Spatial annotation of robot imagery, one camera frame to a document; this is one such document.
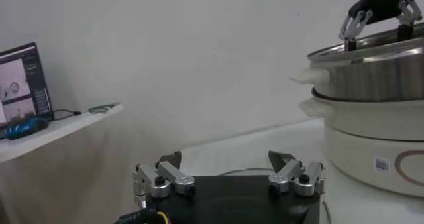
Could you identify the blue computer mouse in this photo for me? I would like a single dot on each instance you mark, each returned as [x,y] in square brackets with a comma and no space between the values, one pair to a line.
[26,127]

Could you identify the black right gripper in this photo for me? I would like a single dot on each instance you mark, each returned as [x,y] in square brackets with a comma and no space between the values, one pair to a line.
[381,0]

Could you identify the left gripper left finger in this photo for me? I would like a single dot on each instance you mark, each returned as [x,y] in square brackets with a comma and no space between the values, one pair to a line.
[175,177]

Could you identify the round glass pot lid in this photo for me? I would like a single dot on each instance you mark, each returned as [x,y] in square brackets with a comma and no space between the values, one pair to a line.
[246,170]

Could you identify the white electric cooker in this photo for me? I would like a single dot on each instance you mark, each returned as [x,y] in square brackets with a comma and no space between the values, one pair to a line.
[364,145]

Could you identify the stainless steel steamer basket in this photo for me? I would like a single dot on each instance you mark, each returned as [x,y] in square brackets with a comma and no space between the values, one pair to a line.
[374,76]

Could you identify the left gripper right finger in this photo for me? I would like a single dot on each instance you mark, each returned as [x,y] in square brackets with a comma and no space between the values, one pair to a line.
[288,174]

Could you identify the laptop screen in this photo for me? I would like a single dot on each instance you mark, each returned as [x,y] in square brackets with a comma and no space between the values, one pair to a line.
[23,83]

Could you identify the white side table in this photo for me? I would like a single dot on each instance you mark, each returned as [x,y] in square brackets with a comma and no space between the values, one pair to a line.
[66,127]

